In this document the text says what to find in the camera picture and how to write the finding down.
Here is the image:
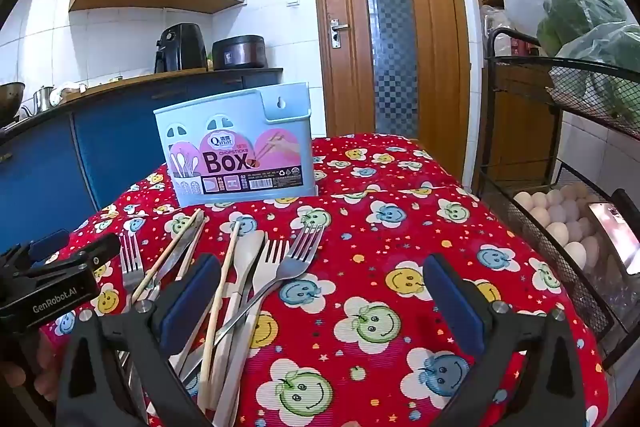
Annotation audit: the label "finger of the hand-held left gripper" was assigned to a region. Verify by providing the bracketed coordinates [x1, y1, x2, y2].
[62, 234, 122, 272]
[27, 229, 71, 261]

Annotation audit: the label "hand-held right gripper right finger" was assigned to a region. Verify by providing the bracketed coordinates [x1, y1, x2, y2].
[422, 253, 588, 427]

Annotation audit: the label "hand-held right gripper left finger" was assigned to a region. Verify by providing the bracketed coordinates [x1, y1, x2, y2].
[55, 253, 223, 427]

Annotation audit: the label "metal fork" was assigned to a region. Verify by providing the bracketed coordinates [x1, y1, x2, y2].
[119, 233, 151, 308]
[180, 223, 326, 385]

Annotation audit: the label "metal tongs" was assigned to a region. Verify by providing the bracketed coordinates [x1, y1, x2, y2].
[147, 217, 203, 295]

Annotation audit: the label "beige plastic spoon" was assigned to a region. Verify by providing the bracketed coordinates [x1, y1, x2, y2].
[207, 229, 267, 410]

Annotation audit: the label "light blue utensil holder box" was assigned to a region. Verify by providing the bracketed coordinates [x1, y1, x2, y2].
[153, 83, 318, 208]

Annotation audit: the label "person's left hand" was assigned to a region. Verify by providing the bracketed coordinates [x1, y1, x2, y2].
[0, 329, 63, 410]

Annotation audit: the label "red smiley flower tablecloth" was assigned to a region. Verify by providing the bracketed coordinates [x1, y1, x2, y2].
[37, 133, 608, 427]

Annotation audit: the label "blue kitchen counter cabinet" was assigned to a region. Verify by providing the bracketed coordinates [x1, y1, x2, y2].
[0, 68, 283, 253]

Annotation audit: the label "pile of eggs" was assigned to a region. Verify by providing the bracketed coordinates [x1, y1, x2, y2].
[512, 184, 603, 268]

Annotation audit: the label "steel kettle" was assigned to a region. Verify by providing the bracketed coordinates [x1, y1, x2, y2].
[32, 87, 56, 112]

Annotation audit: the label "dark metal bowl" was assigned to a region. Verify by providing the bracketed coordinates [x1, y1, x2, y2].
[0, 82, 26, 120]

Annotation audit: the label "white cloth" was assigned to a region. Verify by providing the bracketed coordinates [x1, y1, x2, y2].
[50, 82, 88, 105]

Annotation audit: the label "black air fryer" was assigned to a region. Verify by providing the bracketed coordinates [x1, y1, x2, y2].
[154, 23, 208, 74]

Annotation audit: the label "dark rice cooker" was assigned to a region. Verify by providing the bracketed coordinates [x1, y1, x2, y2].
[212, 35, 267, 70]

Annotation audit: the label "wooden door with glass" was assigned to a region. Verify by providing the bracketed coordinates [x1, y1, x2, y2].
[308, 0, 471, 188]

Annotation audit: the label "bag of green vegetables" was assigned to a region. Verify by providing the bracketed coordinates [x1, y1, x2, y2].
[537, 0, 640, 122]

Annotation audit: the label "black wire rack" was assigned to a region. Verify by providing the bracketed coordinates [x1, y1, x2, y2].
[477, 27, 640, 373]

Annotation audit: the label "silver door handle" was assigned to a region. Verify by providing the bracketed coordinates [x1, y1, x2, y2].
[329, 19, 350, 50]

